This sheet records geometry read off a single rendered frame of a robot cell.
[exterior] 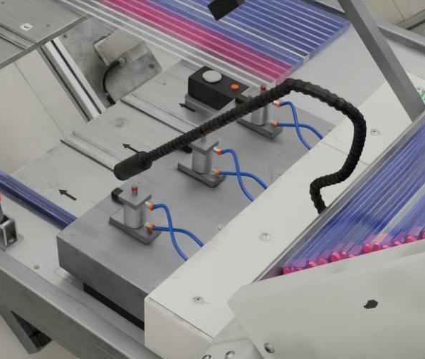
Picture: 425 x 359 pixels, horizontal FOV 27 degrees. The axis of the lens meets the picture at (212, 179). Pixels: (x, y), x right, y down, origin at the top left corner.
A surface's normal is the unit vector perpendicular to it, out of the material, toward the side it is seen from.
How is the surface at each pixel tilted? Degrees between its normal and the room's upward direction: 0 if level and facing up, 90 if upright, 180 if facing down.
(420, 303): 90
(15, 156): 0
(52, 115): 0
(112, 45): 90
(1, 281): 90
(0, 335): 0
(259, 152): 44
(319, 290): 90
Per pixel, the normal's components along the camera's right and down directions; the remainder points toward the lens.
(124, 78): 0.58, -0.25
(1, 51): 0.04, -0.75
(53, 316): -0.61, 0.51
